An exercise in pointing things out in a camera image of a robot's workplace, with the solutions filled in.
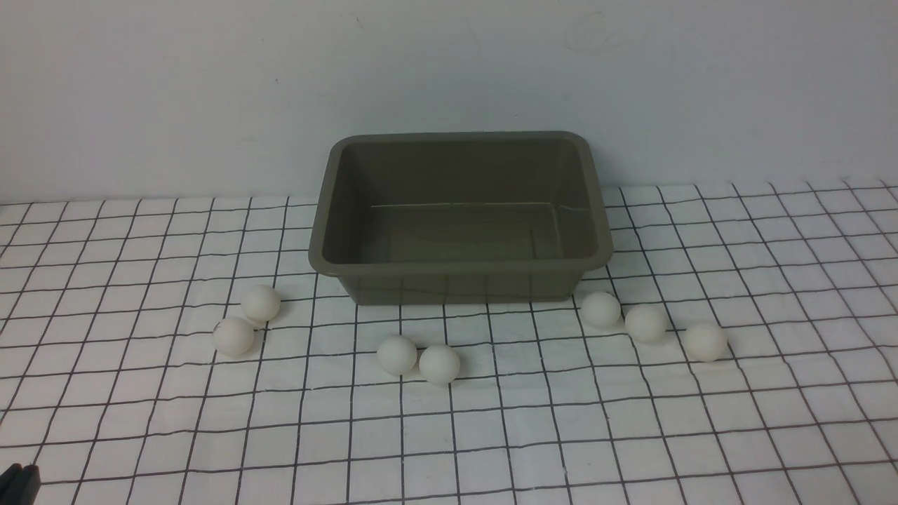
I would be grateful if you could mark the white grid-pattern tablecloth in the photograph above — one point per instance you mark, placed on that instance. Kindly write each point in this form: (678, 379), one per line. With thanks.
(739, 348)

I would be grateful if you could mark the olive green plastic bin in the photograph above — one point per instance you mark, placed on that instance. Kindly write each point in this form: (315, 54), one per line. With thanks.
(460, 218)

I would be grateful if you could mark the white ball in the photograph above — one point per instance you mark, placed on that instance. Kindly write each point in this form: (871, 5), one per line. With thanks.
(439, 364)
(397, 355)
(600, 310)
(260, 303)
(233, 337)
(646, 323)
(705, 342)

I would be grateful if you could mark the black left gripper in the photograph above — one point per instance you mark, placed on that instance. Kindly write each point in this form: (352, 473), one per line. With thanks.
(20, 484)

